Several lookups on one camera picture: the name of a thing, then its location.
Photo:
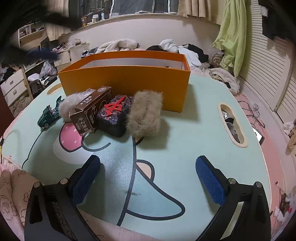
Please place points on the green toy car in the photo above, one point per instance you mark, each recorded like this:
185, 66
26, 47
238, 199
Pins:
50, 115

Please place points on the dark pouch red emblem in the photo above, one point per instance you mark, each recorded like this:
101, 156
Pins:
112, 117

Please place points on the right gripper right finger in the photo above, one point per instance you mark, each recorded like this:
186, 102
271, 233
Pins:
253, 222

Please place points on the brown milk carton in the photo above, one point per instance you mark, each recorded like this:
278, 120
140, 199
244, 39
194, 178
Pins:
85, 112

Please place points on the white drawer cabinet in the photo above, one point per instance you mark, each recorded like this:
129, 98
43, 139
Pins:
16, 85

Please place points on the cream fleece blanket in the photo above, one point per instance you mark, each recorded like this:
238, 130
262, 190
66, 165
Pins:
118, 45

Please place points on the smartphone on bed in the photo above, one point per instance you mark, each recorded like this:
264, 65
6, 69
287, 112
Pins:
259, 136

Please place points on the lime green hanging garment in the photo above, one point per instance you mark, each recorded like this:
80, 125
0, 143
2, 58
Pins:
231, 38

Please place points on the black hanging garment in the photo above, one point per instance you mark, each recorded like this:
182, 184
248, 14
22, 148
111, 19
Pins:
278, 19

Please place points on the beige garment on bed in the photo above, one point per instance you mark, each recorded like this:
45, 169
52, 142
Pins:
227, 78

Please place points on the beige fluffy scrunchie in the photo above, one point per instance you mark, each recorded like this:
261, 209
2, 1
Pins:
144, 118

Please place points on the black clothing pile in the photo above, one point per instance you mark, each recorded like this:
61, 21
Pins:
202, 57

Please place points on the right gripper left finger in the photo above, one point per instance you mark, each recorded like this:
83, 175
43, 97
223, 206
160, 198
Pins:
52, 212

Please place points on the orange cardboard box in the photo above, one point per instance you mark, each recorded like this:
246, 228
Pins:
128, 72

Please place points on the white fluffy scrunchie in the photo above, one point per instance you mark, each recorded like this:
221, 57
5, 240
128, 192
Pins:
66, 107

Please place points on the white clothing pile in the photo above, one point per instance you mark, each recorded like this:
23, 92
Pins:
191, 57

